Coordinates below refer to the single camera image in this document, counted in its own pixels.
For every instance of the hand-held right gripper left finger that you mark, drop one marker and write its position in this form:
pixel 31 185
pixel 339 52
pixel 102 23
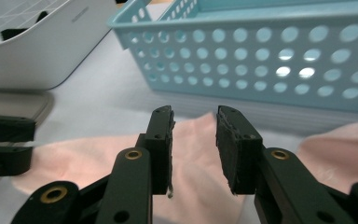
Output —
pixel 161 155

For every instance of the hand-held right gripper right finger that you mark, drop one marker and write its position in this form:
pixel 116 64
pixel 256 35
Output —
pixel 239 155

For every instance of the pink sock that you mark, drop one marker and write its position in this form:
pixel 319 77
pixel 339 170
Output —
pixel 195 161
pixel 338 149

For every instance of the white compartment organizer box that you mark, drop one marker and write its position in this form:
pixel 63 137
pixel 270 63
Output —
pixel 43 62

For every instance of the black sock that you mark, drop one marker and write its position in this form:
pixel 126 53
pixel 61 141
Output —
pixel 12 32

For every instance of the light blue perforated basket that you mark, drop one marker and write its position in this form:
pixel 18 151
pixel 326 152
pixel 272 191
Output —
pixel 261 18

